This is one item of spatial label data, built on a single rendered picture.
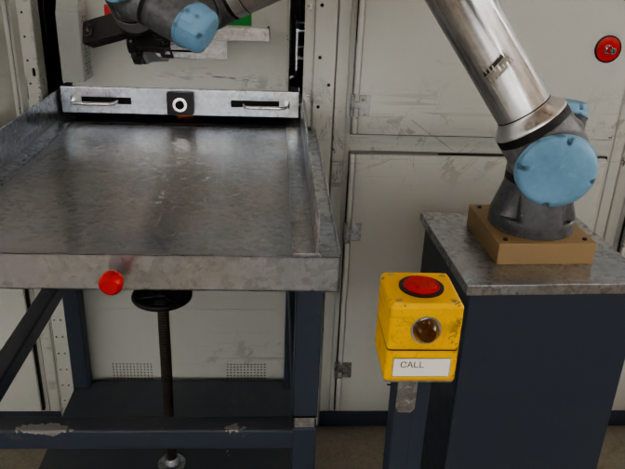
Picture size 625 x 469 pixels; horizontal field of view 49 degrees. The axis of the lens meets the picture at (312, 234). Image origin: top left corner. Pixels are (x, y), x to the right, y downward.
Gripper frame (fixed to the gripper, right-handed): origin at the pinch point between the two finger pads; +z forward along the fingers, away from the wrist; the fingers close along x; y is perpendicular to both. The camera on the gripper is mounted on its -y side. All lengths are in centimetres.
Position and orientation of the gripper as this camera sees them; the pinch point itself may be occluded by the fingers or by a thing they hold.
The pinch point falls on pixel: (145, 55)
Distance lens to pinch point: 147.4
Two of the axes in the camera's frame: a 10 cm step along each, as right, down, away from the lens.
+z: -0.6, 1.1, 9.9
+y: 10.0, 0.3, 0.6
